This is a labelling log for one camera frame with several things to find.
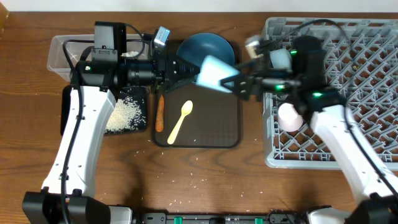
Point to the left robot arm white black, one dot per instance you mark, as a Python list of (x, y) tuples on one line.
[(67, 194)]

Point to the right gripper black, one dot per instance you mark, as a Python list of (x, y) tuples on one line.
[(254, 84)]

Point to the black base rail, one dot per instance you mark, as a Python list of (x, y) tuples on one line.
[(166, 217)]

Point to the dark blue plate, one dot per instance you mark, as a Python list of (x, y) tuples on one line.
[(198, 46)]

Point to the orange carrot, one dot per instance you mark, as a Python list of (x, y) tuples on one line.
[(159, 123)]

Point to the light blue plastic cup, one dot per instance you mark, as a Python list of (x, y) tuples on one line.
[(212, 71)]

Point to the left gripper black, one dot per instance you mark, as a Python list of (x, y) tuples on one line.
[(166, 78)]

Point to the brown serving tray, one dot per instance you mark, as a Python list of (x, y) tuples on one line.
[(215, 121)]

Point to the light blue small bowl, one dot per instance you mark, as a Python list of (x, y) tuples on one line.
[(281, 59)]

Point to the pink plastic cup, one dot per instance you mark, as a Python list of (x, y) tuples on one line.
[(288, 119)]

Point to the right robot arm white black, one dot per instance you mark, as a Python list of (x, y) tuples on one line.
[(373, 185)]

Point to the yellow plastic spoon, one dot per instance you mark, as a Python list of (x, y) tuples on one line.
[(185, 111)]

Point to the black waste tray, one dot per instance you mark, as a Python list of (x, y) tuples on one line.
[(138, 93)]

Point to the pile of white rice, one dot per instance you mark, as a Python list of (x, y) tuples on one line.
[(127, 116)]

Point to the grey dishwasher rack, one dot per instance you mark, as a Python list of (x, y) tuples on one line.
[(361, 62)]

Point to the white paper waste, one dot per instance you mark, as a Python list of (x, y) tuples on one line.
[(130, 54)]

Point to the clear plastic waste bin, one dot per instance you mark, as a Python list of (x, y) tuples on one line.
[(57, 62)]

